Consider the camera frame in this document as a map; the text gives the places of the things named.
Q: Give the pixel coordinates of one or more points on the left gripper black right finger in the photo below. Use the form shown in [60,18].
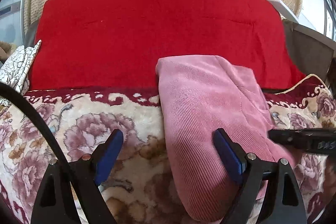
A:
[282,203]

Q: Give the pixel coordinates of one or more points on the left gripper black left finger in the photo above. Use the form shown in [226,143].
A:
[55,203]

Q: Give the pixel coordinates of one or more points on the pink corduroy jacket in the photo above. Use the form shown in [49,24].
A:
[198,95]

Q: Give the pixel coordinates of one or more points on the floral plush blanket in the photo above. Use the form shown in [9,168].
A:
[140,187]

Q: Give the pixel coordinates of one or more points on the white crackle-pattern cloth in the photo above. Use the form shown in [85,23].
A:
[14,72]

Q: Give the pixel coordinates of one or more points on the red quilt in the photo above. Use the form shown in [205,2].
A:
[117,43]

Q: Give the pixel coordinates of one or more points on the window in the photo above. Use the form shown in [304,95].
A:
[10,23]

